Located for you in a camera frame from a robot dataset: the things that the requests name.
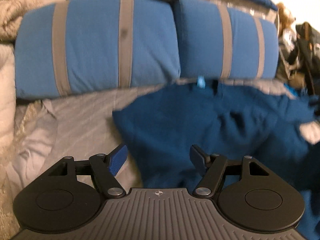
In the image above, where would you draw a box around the navy blue sweatshirt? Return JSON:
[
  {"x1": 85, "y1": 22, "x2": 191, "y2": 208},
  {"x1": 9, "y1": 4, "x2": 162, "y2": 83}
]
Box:
[{"x1": 112, "y1": 81, "x2": 319, "y2": 239}]

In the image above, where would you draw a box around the beige quilted bedspread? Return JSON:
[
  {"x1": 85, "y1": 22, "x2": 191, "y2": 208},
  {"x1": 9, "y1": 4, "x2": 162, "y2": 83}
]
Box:
[{"x1": 0, "y1": 43, "x2": 296, "y2": 235}]

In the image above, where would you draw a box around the left blue striped pillow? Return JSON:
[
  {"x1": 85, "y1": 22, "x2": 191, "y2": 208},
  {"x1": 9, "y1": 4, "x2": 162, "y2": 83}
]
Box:
[{"x1": 15, "y1": 0, "x2": 181, "y2": 100}]

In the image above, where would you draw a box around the blue striped pillow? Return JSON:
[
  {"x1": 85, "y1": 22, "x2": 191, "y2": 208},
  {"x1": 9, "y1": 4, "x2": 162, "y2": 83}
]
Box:
[
  {"x1": 173, "y1": 0, "x2": 278, "y2": 79},
  {"x1": 15, "y1": 0, "x2": 181, "y2": 100}
]

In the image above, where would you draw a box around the right blue striped pillow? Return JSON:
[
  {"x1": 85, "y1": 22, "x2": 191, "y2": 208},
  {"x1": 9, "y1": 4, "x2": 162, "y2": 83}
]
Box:
[{"x1": 173, "y1": 0, "x2": 278, "y2": 79}]

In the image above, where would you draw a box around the dark bag with clutter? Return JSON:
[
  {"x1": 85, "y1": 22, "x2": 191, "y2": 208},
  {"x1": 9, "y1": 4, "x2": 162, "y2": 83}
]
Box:
[{"x1": 276, "y1": 22, "x2": 319, "y2": 95}]

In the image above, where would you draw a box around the brown teddy bear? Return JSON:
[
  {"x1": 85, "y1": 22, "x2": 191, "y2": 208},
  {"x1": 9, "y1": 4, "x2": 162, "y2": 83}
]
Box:
[{"x1": 277, "y1": 3, "x2": 296, "y2": 30}]

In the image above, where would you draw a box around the cream bundled comforter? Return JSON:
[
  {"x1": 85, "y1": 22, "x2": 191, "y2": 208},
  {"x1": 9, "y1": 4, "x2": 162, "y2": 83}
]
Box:
[{"x1": 1, "y1": 0, "x2": 43, "y2": 42}]

